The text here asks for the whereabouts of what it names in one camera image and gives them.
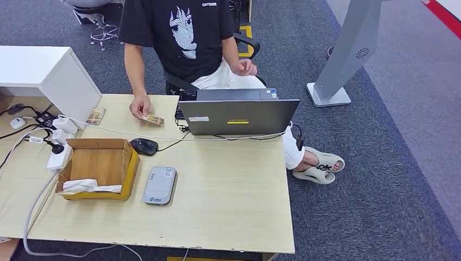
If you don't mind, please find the person's right hand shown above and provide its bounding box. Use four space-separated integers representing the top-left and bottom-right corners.
129 94 152 121

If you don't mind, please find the person's left hand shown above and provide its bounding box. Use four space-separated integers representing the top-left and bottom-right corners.
230 58 259 77

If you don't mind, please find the orange printed ID card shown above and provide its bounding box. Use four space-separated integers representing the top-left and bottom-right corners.
141 114 165 127

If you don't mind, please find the brown printed card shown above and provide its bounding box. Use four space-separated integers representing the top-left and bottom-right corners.
85 107 107 126

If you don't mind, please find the person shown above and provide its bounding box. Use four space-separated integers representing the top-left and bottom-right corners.
119 0 346 185

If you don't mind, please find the grey card reader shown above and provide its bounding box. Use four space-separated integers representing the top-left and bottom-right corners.
142 166 178 207

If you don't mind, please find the black computer mouse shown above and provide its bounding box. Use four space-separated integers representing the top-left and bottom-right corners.
129 138 159 156

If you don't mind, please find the black office chair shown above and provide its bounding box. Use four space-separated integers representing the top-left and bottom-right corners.
164 32 267 95

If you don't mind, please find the black keyboard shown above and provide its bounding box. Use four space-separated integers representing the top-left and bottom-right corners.
174 90 198 120

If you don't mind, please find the grey laptop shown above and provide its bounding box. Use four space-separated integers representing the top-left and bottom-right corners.
178 88 301 136

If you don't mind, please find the cardboard box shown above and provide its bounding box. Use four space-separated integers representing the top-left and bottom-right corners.
54 138 141 201

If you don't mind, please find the large white charger block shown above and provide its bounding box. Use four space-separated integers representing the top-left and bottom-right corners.
52 116 78 134

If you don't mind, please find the chrome base stool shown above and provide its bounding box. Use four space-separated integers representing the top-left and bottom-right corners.
72 0 120 51

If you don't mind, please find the small white power adapter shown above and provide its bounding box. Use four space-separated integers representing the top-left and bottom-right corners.
51 129 70 145

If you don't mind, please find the black power plug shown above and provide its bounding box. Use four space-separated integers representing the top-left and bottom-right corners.
46 140 66 155

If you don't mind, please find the black laptop power adapter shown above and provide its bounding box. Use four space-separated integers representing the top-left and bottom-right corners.
291 123 305 152

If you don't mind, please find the black power brick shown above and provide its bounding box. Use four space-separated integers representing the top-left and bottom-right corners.
35 111 58 129

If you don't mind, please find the white power strip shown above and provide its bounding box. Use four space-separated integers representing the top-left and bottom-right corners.
46 143 73 171

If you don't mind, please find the white crumpled tissue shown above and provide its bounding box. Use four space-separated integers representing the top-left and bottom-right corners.
62 179 123 194

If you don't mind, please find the grey kiosk stand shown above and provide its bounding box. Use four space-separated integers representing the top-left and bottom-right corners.
306 0 383 108

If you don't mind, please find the white cabinet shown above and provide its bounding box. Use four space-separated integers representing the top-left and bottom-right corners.
0 46 103 129

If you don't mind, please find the beige slide sandal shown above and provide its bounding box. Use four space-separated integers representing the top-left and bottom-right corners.
292 165 335 185
304 146 346 173

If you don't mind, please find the black mouse cable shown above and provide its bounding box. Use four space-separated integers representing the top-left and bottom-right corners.
157 119 191 152

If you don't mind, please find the black metal frame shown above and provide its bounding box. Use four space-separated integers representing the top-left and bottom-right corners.
228 0 246 22

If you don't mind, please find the thin white cable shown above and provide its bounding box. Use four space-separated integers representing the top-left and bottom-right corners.
57 114 293 142

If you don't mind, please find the white tagged cable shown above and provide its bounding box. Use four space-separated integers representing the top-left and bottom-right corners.
0 127 53 170

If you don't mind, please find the thick grey power cable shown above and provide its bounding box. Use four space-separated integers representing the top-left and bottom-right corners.
22 170 144 261

